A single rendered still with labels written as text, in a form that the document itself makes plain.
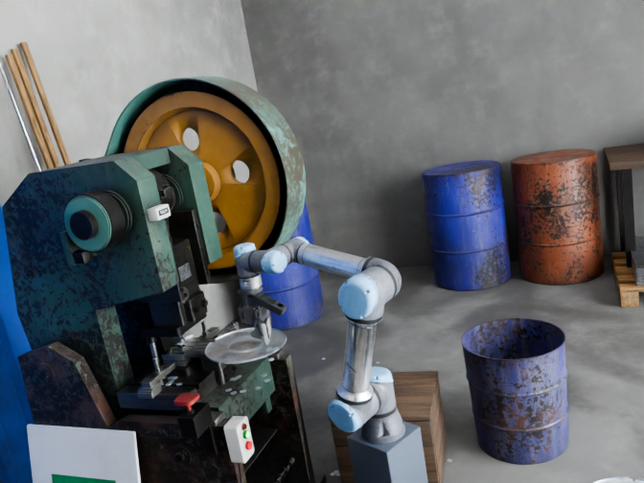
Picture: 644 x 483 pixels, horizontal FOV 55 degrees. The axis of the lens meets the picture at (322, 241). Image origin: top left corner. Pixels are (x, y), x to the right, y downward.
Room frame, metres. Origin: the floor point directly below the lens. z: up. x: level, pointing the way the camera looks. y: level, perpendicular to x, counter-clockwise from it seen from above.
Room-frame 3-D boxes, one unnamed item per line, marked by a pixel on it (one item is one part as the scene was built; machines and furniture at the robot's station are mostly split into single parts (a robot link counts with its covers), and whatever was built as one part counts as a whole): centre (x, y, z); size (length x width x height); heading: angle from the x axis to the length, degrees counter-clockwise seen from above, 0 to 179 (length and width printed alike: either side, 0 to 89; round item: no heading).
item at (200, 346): (2.10, 0.42, 0.72); 0.25 x 0.14 x 0.14; 67
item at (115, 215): (1.95, 0.69, 1.31); 0.22 x 0.12 x 0.22; 67
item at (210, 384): (2.17, 0.58, 0.68); 0.45 x 0.30 x 0.06; 157
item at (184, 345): (2.17, 0.57, 0.76); 0.15 x 0.09 x 0.05; 157
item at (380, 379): (1.89, -0.09, 0.62); 0.13 x 0.12 x 0.14; 139
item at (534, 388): (2.40, -0.72, 0.24); 0.42 x 0.42 x 0.48
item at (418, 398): (2.35, -0.15, 0.18); 0.40 x 0.38 x 0.35; 73
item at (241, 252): (2.03, 0.26, 1.09); 0.09 x 0.08 x 0.11; 49
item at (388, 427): (1.90, -0.10, 0.50); 0.15 x 0.15 x 0.10
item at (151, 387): (2.01, 0.65, 0.76); 0.17 x 0.06 x 0.10; 157
